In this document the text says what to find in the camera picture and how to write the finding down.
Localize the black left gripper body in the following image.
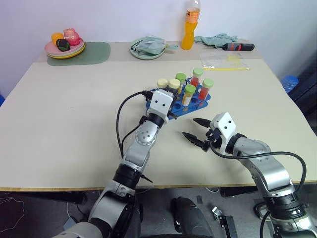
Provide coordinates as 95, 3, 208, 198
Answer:
168, 92, 180, 120

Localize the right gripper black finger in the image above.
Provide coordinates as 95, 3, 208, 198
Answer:
192, 118, 211, 129
182, 131, 207, 150

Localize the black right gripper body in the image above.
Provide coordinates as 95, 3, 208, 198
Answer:
201, 125, 223, 152

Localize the green-capped yellow test tube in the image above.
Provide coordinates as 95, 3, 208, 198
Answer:
182, 84, 197, 107

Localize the blue test tube rack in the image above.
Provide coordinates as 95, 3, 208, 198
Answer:
144, 76, 212, 119

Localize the cream-capped dark test tube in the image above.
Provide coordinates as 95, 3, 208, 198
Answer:
168, 78, 181, 95

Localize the green-capped pale test tube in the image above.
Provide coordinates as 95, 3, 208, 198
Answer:
175, 72, 187, 88

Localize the green-capped red test tube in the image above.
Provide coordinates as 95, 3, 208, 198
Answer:
190, 67, 205, 88
199, 78, 214, 100

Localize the pale green round dish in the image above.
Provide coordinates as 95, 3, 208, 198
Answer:
129, 37, 166, 60

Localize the clear plastic zip bag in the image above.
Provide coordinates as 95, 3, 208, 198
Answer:
199, 51, 251, 71

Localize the orange soda bottle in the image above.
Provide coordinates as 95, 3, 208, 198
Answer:
181, 0, 201, 51

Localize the teal cloth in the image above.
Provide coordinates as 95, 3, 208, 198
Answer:
193, 32, 239, 49

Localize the dark rounded shape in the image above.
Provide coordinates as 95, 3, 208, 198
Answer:
170, 196, 214, 238

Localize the black and red screwdriver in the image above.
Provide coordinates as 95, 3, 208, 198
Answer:
221, 43, 255, 52

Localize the black device with metal clamp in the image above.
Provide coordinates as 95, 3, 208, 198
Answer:
211, 205, 239, 238

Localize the green placemat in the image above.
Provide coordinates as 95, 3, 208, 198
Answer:
47, 41, 111, 67

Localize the blue ribbed container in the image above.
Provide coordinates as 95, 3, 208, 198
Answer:
281, 74, 300, 94

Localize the black furniture piece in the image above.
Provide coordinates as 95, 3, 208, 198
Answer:
288, 71, 317, 115

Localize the light green plate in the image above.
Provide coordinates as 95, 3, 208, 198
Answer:
46, 42, 86, 57

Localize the stack of coloured plates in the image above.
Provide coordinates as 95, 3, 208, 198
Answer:
47, 44, 86, 60

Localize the pink toy peach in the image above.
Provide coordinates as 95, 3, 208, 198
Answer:
63, 27, 81, 46

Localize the dark toy fruit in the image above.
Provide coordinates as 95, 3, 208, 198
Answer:
55, 38, 70, 52

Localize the pink plate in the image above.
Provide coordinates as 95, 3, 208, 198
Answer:
44, 37, 84, 54

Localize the orange toy fruit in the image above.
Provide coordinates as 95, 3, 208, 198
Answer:
51, 32, 64, 44

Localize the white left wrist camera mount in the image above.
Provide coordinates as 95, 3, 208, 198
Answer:
147, 89, 174, 118

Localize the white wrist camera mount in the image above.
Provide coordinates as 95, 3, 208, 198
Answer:
147, 89, 174, 118
210, 112, 240, 154

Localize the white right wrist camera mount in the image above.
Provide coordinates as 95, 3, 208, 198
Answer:
210, 112, 240, 154

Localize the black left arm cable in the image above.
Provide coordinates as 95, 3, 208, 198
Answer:
116, 91, 155, 159

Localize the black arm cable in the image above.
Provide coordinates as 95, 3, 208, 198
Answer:
116, 91, 155, 159
209, 141, 307, 238

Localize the teal pouch with handle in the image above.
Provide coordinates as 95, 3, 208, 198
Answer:
135, 36, 179, 56

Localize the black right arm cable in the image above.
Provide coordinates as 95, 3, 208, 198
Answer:
209, 141, 307, 238

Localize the thin white floor cable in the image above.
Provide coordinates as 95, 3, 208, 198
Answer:
0, 197, 25, 232

